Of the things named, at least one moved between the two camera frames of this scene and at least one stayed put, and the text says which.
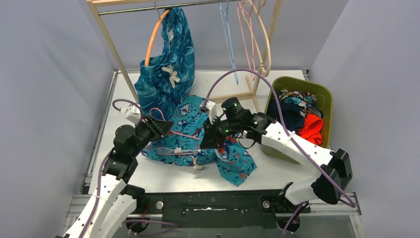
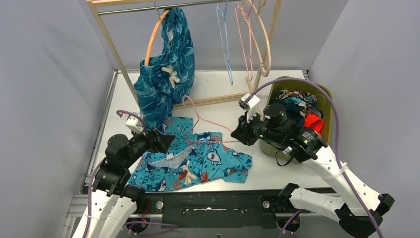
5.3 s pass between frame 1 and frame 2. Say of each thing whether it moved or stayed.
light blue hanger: moved
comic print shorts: stayed
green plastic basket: stayed
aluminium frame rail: stayed
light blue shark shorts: moved
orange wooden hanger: stayed
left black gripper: moved
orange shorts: stayed
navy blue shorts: stayed
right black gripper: moved
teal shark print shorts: stayed
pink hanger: moved
